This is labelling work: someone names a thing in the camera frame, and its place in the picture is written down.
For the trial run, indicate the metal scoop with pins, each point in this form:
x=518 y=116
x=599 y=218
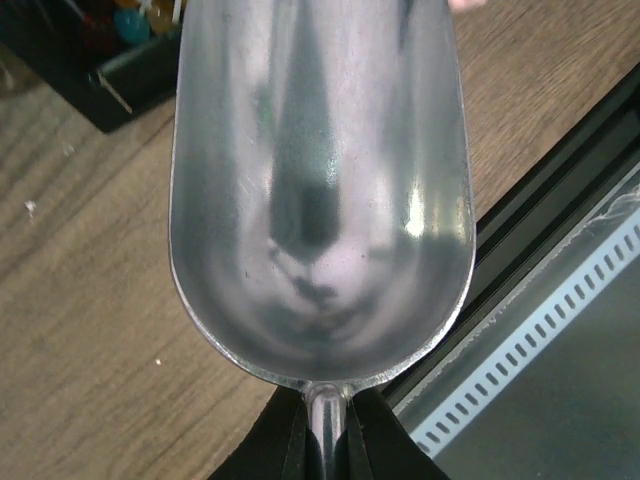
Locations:
x=321 y=224

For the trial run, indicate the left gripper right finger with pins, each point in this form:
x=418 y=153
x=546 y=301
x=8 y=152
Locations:
x=376 y=446

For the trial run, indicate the black bin round lollipops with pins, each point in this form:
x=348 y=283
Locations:
x=112 y=61

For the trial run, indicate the light blue slotted cable duct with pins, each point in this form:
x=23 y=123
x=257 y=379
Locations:
x=535 y=333

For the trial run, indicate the black aluminium frame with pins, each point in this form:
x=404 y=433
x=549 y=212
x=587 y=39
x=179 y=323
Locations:
x=541 y=208

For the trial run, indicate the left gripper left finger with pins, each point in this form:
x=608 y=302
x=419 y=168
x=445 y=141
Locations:
x=278 y=446

